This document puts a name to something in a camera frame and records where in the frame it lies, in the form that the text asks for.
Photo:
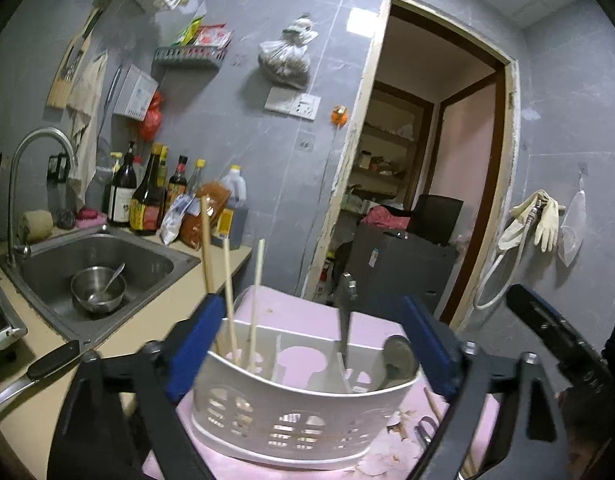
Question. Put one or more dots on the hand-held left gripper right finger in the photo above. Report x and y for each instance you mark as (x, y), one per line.
(432, 350)

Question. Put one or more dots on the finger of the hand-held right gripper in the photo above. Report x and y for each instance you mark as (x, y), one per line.
(537, 312)

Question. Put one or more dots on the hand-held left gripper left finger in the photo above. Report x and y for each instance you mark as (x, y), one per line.
(195, 350)

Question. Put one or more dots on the large metal spoon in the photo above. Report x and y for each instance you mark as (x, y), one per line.
(400, 360)

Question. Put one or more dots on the dark metal utensil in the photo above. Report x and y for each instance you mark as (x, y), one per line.
(345, 320)

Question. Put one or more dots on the white plastic utensil holder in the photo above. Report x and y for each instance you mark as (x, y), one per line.
(297, 410)

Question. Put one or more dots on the person's right hand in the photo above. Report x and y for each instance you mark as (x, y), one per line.
(587, 435)

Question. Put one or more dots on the cream rubber gloves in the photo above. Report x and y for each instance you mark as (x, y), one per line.
(547, 225)

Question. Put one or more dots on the white mesh bag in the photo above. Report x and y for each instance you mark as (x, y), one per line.
(572, 225)

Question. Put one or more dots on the steel sink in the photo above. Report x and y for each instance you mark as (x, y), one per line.
(147, 260)

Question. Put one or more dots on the pink table cloth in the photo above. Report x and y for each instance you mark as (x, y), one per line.
(287, 305)

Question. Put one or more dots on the metal spoon in bowl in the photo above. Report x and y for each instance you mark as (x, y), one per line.
(112, 280)

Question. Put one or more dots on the steel bowl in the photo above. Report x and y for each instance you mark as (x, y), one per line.
(95, 295)

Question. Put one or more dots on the black monitor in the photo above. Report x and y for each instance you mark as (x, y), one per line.
(437, 220)

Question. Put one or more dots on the white blue snack bag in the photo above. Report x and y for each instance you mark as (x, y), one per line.
(175, 220)

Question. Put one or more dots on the grey box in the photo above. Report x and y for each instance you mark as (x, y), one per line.
(237, 225)

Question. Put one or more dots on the pink crumpled cloth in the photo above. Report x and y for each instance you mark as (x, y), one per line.
(385, 217)

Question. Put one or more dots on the large soy sauce bottle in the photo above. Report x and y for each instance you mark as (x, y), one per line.
(146, 205)

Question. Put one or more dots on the white oil jug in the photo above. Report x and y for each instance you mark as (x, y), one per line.
(233, 187)

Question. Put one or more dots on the red cap sauce bottle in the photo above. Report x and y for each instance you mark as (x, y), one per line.
(177, 182)

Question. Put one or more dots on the dark wine bottle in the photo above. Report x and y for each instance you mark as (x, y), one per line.
(121, 195)

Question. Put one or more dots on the yellow cap clear bottle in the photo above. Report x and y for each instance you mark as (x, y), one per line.
(196, 177)

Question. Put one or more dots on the yellow label sauce bottle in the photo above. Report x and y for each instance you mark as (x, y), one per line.
(162, 170)

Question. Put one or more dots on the steel wool scrubber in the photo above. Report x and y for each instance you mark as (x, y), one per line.
(66, 218)

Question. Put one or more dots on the wooden storage shelf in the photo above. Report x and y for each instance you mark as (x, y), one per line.
(387, 160)

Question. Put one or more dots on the beige sponge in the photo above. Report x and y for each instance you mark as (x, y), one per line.
(37, 225)

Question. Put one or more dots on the red plastic bag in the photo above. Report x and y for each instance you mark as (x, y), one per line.
(151, 120)

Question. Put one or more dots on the steel faucet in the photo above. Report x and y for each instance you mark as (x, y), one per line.
(17, 160)

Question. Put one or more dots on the beige hanging towel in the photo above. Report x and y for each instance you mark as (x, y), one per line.
(85, 110)

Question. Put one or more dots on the white cardboard box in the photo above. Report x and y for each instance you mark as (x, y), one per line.
(135, 92)

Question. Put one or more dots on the hanging clear plastic bag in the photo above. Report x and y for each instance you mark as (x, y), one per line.
(285, 60)

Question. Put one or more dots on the wooden cutting board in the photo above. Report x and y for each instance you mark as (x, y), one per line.
(67, 70)

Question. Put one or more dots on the red seasoning packet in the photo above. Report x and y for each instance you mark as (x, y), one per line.
(212, 37)

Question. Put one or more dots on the yellow green seasoning packet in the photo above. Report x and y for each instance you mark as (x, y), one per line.
(187, 32)

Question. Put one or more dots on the wooden door frame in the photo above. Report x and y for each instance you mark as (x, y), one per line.
(505, 160)

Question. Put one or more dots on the orange wall hook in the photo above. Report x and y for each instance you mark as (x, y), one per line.
(339, 116)

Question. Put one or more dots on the white wall socket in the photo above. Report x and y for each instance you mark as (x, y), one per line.
(292, 103)

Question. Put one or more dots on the grey wall shelf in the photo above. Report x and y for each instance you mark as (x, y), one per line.
(187, 56)

